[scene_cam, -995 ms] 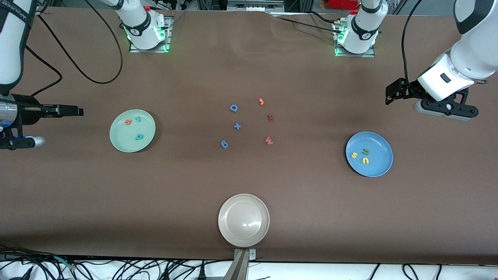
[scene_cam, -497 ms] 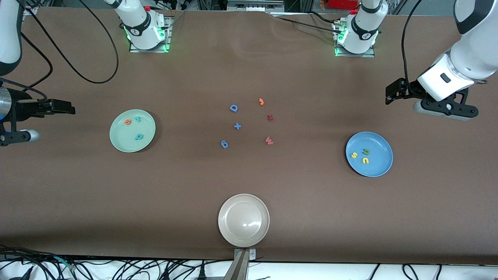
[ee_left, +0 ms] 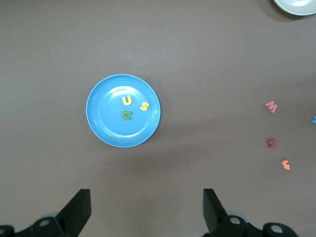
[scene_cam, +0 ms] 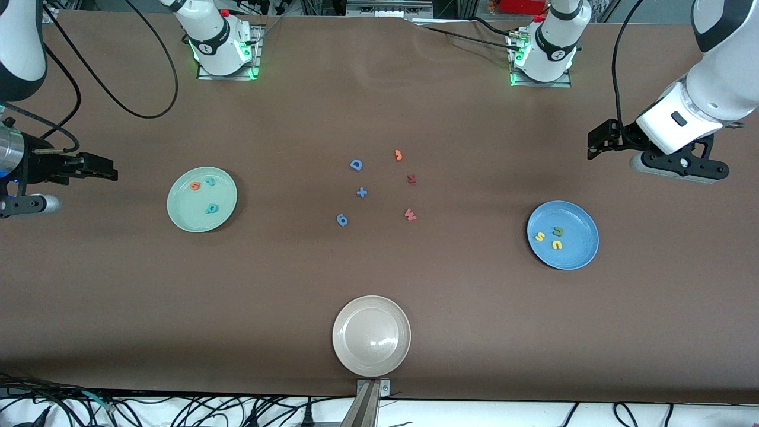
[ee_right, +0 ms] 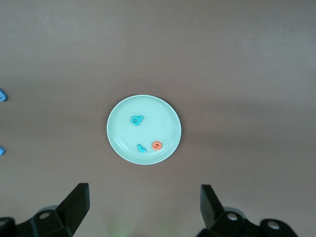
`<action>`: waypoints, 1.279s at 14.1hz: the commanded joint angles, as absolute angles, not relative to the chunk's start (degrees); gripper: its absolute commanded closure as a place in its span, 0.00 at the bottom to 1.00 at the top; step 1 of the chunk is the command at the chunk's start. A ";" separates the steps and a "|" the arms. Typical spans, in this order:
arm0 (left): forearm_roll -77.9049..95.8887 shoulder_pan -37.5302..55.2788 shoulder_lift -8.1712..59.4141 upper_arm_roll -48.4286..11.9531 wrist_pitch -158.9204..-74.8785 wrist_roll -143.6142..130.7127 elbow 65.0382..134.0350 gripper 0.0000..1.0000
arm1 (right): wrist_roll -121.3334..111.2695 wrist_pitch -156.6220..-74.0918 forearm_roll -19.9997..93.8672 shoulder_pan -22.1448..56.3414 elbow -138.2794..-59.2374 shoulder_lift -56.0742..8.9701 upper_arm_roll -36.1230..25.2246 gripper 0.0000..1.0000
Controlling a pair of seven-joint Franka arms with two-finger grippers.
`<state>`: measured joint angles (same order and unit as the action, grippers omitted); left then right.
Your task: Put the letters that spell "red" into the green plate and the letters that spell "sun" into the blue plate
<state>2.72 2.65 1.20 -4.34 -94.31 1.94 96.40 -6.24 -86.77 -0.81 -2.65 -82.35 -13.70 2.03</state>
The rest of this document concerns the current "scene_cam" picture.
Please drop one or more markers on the red box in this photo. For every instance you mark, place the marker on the red box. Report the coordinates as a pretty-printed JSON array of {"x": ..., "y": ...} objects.
[{"x": 522, "y": 6}]

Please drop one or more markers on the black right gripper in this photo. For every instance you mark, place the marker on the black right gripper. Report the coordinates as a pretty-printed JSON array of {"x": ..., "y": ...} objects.
[{"x": 40, "y": 166}]

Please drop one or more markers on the pale green plate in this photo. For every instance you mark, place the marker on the pale green plate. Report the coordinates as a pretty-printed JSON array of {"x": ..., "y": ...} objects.
[{"x": 198, "y": 219}]

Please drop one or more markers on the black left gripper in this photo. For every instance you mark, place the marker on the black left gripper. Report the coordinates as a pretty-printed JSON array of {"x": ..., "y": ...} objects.
[{"x": 624, "y": 137}]

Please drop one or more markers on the blue foam letter g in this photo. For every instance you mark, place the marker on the blue foam letter g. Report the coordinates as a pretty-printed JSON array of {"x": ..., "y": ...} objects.
[{"x": 342, "y": 220}]

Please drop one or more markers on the aluminium camera post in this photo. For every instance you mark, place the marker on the aluminium camera post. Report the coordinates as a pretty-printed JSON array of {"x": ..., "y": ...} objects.
[{"x": 367, "y": 406}]

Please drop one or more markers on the beige plate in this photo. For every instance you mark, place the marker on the beige plate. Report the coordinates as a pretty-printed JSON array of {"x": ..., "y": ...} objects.
[{"x": 370, "y": 335}]

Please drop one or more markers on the pink foam letter W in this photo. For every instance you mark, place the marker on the pink foam letter W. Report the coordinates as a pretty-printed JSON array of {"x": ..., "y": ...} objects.
[{"x": 410, "y": 214}]

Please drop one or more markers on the blue foam letter D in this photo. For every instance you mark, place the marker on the blue foam letter D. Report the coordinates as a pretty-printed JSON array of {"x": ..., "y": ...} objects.
[{"x": 356, "y": 169}]

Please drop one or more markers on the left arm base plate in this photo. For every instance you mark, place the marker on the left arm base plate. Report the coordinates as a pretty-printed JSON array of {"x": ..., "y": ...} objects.
[{"x": 542, "y": 84}]

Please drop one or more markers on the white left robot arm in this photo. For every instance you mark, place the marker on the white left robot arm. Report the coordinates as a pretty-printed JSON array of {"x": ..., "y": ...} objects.
[{"x": 554, "y": 41}]

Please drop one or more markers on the black power plug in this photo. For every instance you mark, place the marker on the black power plug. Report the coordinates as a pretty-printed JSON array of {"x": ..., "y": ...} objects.
[{"x": 307, "y": 418}]

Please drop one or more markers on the grey power strip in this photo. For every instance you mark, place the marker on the grey power strip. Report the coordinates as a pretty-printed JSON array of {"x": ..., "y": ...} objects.
[{"x": 388, "y": 9}]

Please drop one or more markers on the blue plate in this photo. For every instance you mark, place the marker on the blue plate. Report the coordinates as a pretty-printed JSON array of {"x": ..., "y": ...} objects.
[{"x": 572, "y": 258}]

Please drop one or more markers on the teal foam letter p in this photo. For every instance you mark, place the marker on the teal foam letter p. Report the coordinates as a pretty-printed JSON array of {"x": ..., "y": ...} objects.
[{"x": 211, "y": 208}]

